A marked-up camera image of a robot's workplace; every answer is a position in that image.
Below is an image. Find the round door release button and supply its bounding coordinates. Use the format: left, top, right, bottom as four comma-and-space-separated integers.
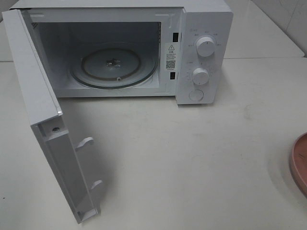
189, 90, 204, 102

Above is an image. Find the white timer knob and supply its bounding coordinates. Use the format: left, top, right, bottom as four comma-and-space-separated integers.
192, 68, 210, 85

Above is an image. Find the white microwave door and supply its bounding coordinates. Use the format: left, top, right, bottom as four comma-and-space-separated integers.
2, 9, 98, 223

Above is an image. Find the pink round plate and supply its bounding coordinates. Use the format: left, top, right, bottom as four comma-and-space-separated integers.
290, 133, 307, 196

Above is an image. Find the glass turntable tray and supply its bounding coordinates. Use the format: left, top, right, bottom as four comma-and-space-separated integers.
70, 42, 159, 89

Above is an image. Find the warning label sticker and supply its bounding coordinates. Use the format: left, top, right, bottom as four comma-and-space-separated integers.
165, 43, 178, 71

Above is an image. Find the white microwave oven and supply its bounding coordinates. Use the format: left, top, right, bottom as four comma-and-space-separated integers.
9, 0, 233, 104

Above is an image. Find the white upper power knob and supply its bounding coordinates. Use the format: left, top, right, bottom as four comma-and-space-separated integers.
196, 35, 216, 58

